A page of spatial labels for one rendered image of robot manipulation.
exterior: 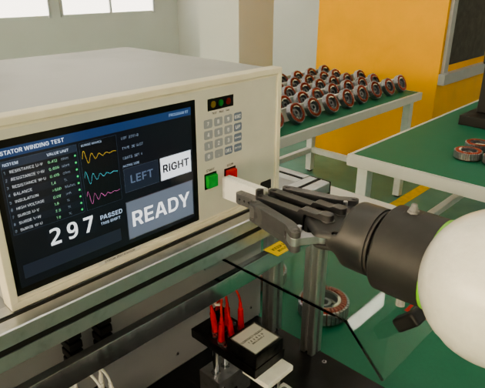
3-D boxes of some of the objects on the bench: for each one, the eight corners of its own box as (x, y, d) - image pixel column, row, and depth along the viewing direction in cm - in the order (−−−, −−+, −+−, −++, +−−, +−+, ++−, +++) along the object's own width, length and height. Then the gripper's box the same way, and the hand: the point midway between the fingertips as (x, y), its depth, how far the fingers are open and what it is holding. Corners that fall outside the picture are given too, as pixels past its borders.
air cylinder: (250, 385, 90) (250, 361, 88) (220, 409, 85) (219, 383, 83) (230, 371, 94) (230, 347, 91) (200, 393, 89) (199, 369, 86)
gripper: (348, 301, 50) (189, 226, 65) (409, 254, 59) (257, 198, 74) (354, 233, 47) (187, 172, 62) (418, 194, 56) (258, 148, 71)
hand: (244, 192), depth 66 cm, fingers closed
